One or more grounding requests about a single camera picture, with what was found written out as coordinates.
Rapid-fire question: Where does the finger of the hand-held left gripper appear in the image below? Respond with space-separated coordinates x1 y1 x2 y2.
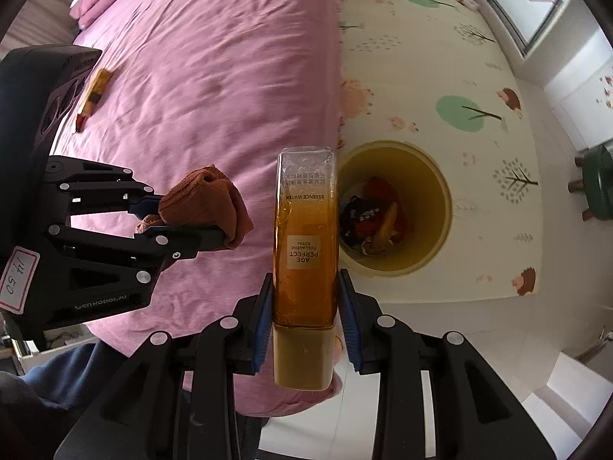
45 223 227 299
45 154 167 217

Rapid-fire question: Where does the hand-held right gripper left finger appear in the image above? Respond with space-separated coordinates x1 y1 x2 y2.
55 271 276 460

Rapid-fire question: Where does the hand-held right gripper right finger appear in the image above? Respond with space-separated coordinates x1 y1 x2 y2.
338 268 559 460

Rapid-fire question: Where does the brown cloth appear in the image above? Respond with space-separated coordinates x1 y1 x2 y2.
135 165 254 251

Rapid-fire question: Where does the amber liquid bottle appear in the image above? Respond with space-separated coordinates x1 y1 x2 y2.
272 146 340 390

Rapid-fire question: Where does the yellow bin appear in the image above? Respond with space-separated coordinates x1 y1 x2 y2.
338 140 453 276

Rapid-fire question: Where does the gold cardboard box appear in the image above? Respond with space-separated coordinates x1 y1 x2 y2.
79 68 112 116

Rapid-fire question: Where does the pink bed sheet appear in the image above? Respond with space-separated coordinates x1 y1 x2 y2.
45 0 346 417

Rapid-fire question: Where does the white box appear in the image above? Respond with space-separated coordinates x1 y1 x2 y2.
19 328 99 358

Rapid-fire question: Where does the person's dark trouser leg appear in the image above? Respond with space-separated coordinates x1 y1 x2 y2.
0 338 135 460

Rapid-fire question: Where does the printed play mat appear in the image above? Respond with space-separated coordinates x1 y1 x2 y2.
335 0 544 298

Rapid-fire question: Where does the green stool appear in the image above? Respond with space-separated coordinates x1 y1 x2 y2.
567 143 613 223

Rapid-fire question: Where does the white wardrobe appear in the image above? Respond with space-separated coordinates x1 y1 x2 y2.
543 24 613 154

